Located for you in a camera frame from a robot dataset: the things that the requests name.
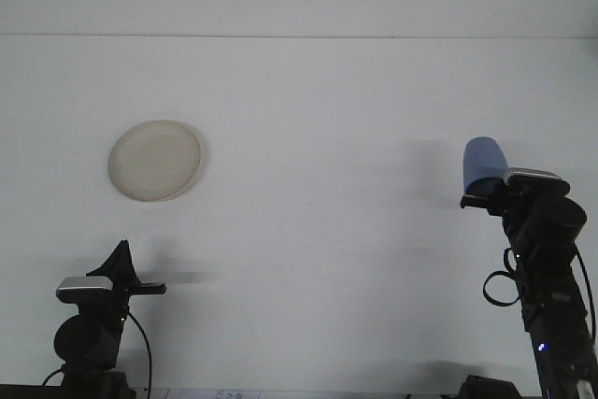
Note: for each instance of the pale blue cup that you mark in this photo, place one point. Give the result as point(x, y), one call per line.
point(483, 156)

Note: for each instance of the pale round plate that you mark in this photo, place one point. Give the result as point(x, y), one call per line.
point(154, 161)

